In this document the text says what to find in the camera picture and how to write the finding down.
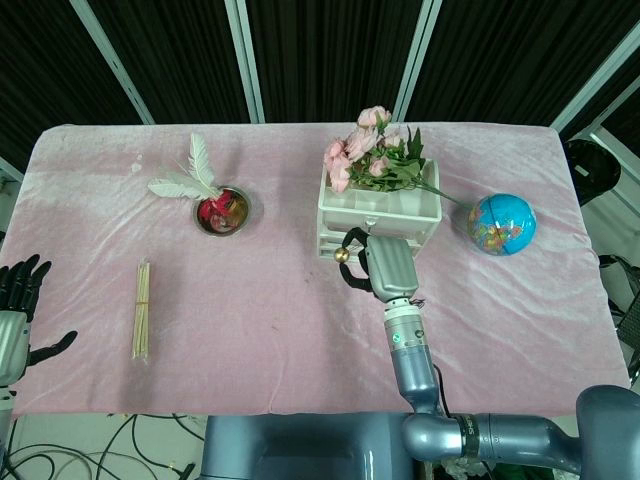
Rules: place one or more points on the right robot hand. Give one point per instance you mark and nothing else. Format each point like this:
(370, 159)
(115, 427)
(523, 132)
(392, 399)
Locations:
(389, 267)

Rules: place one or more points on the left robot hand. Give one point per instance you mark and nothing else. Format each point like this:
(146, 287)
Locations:
(15, 305)

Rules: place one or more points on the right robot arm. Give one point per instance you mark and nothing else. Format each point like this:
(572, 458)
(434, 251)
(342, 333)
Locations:
(450, 395)

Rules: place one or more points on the white drawer organizer box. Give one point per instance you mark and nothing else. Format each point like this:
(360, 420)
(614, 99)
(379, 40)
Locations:
(378, 212)

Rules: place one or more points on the pink velvet tablecloth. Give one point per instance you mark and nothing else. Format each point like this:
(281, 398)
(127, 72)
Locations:
(305, 280)

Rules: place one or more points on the pink artificial flower bouquet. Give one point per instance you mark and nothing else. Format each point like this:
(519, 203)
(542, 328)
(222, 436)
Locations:
(370, 155)

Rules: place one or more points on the small blue globe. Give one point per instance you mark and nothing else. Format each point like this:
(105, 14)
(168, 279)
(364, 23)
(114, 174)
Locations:
(502, 224)

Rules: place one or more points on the bundle of bamboo sticks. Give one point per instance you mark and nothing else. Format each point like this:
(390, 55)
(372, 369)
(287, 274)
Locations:
(142, 310)

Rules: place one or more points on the metal bowl with petals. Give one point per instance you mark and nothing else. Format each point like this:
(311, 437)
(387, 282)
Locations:
(222, 209)

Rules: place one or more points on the small white feather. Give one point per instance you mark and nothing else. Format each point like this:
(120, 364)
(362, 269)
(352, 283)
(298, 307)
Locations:
(172, 189)

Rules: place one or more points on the blue-grey robot torso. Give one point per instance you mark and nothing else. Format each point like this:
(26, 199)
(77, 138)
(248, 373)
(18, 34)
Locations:
(305, 447)

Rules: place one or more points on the large white feather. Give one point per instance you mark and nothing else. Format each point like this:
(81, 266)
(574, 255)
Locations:
(201, 162)

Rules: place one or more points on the black round stool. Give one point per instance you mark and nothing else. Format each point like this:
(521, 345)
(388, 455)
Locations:
(591, 167)

